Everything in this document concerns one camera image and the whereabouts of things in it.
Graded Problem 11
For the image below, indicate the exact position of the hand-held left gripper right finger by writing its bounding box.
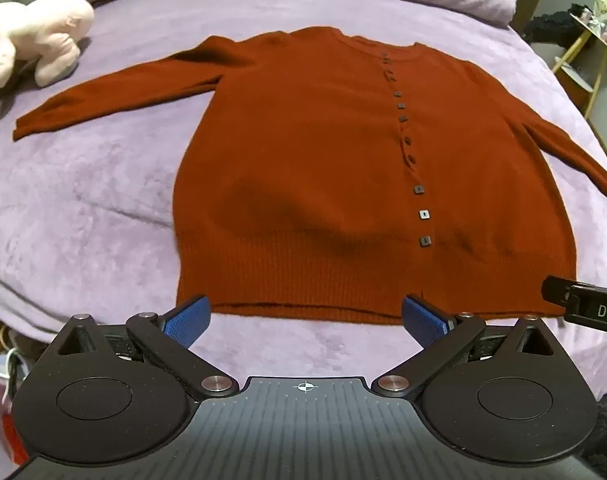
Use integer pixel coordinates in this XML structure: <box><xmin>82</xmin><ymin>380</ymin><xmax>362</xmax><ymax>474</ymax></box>
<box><xmin>372</xmin><ymin>294</ymin><xmax>562</xmax><ymax>404</ymax></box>

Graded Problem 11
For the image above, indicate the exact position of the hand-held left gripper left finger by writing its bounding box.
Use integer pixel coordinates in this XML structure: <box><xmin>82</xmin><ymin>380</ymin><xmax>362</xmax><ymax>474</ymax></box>
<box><xmin>48</xmin><ymin>294</ymin><xmax>240</xmax><ymax>404</ymax></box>

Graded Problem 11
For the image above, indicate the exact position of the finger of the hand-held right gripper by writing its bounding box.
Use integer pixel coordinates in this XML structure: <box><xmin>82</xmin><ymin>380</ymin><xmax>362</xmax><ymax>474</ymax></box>
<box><xmin>541</xmin><ymin>274</ymin><xmax>575</xmax><ymax>318</ymax></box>

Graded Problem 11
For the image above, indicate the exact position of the red button cardigan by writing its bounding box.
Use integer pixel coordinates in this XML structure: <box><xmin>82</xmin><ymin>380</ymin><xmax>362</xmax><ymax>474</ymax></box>
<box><xmin>12</xmin><ymin>26</ymin><xmax>607</xmax><ymax>325</ymax></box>

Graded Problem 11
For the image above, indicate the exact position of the purple bed sheet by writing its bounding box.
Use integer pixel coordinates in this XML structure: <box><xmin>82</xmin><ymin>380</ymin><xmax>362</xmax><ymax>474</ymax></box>
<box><xmin>0</xmin><ymin>0</ymin><xmax>607</xmax><ymax>413</ymax></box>

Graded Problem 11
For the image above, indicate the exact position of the yellow metal shelf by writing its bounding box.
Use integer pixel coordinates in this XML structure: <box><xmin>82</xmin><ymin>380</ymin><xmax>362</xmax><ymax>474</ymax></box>
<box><xmin>552</xmin><ymin>9</ymin><xmax>607</xmax><ymax>117</ymax></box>

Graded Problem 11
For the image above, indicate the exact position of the dark cloth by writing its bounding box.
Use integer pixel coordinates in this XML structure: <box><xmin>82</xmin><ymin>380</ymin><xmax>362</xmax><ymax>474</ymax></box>
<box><xmin>522</xmin><ymin>4</ymin><xmax>592</xmax><ymax>47</ymax></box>

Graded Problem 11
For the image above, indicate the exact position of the pink plush toy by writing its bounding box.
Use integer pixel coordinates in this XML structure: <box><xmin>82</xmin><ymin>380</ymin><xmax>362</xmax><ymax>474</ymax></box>
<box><xmin>0</xmin><ymin>0</ymin><xmax>95</xmax><ymax>97</ymax></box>

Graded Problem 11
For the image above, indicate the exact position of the white cable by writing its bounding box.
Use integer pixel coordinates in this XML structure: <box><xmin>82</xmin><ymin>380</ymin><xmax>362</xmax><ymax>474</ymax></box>
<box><xmin>0</xmin><ymin>325</ymin><xmax>25</xmax><ymax>406</ymax></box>

